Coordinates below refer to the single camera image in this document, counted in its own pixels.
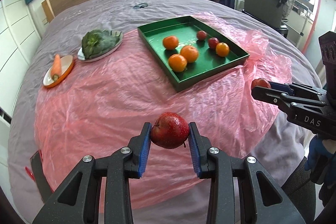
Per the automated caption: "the orange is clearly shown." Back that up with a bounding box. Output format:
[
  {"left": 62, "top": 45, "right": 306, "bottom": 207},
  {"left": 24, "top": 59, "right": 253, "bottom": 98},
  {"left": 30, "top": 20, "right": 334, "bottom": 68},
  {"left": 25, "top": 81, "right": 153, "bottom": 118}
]
[
  {"left": 215, "top": 43, "right": 230, "bottom": 57},
  {"left": 168, "top": 54, "right": 187, "bottom": 73},
  {"left": 162, "top": 36, "right": 179, "bottom": 51},
  {"left": 180, "top": 46, "right": 199, "bottom": 63}
]

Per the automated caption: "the dark office chair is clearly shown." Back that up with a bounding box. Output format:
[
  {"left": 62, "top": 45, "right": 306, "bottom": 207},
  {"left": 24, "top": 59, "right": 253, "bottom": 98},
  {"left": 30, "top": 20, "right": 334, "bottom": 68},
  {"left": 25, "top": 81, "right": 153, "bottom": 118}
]
[{"left": 243, "top": 0, "right": 288, "bottom": 38}]

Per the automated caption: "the red cased smartphone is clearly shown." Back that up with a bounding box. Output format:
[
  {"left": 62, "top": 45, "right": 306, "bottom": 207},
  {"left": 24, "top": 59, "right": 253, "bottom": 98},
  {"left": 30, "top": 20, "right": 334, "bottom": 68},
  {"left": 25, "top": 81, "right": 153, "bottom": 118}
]
[{"left": 25, "top": 150, "right": 54, "bottom": 203}]

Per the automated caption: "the green rectangular tray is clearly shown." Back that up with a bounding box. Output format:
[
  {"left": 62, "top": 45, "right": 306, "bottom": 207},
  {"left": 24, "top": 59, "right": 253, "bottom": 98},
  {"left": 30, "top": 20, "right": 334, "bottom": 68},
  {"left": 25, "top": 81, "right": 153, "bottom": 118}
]
[{"left": 138, "top": 16, "right": 249, "bottom": 92}]

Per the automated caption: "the small dark object on bed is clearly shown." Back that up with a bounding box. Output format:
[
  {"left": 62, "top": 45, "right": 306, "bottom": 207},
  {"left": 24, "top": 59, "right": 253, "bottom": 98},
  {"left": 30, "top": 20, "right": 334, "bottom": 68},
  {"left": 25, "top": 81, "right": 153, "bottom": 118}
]
[{"left": 133, "top": 3, "right": 148, "bottom": 9}]

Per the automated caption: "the small red apple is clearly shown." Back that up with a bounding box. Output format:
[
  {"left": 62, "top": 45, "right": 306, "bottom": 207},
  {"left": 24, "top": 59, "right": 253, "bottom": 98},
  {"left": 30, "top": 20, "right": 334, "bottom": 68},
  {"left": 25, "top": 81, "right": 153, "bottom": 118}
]
[
  {"left": 150, "top": 112, "right": 190, "bottom": 149},
  {"left": 251, "top": 78, "right": 271, "bottom": 90}
]

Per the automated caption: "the orange rimmed plate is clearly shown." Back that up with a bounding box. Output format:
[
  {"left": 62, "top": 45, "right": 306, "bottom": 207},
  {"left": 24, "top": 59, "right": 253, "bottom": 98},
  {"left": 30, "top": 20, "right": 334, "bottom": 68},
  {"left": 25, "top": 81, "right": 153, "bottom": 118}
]
[{"left": 43, "top": 55, "right": 75, "bottom": 88}]

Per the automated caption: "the green leafy vegetable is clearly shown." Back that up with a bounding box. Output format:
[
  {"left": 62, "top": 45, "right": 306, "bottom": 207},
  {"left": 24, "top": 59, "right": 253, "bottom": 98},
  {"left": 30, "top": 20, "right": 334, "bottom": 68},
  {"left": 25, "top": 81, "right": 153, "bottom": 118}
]
[{"left": 81, "top": 29, "right": 121, "bottom": 60}]

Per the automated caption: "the silver patterned plate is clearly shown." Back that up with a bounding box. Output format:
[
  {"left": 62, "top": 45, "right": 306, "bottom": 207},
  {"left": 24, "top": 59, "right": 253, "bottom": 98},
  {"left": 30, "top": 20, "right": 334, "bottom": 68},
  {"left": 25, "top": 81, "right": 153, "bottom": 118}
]
[{"left": 77, "top": 29, "right": 124, "bottom": 63}]

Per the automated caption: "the orange carrot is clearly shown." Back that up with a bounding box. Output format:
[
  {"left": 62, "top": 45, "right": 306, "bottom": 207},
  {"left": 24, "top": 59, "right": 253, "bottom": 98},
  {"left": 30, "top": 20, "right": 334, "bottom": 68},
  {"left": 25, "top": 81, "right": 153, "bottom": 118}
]
[{"left": 50, "top": 54, "right": 62, "bottom": 81}]

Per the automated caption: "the right blue gloved hand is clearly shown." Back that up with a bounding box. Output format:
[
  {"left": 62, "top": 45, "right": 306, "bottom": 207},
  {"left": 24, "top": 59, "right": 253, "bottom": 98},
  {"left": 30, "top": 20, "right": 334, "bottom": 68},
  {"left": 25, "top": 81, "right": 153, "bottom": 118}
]
[{"left": 304, "top": 135, "right": 335, "bottom": 207}]

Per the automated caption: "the white sliding wardrobe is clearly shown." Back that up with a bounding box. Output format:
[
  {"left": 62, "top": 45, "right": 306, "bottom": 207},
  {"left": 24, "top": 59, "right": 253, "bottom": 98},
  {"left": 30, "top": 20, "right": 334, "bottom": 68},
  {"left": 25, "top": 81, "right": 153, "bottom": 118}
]
[{"left": 0, "top": 0, "right": 43, "bottom": 175}]

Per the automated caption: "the pink plastic sheet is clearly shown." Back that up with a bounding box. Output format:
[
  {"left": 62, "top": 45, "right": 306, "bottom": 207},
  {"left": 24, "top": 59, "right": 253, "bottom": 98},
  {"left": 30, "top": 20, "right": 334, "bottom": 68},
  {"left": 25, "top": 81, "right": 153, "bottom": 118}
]
[{"left": 34, "top": 12, "right": 292, "bottom": 189}]

